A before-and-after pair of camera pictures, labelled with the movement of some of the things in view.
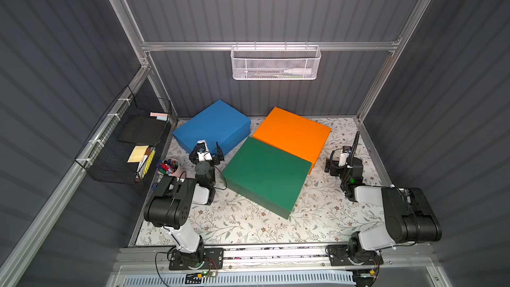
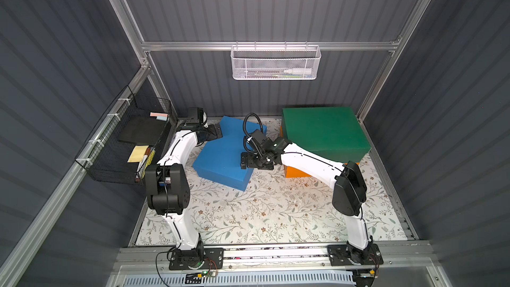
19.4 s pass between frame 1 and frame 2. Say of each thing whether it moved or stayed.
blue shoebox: moved
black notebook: stayed
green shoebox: moved
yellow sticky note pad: stayed
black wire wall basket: stayed
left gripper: moved
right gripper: moved
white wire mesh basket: stayed
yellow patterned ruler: stayed
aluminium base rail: stayed
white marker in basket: stayed
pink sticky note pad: stayed
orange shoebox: moved
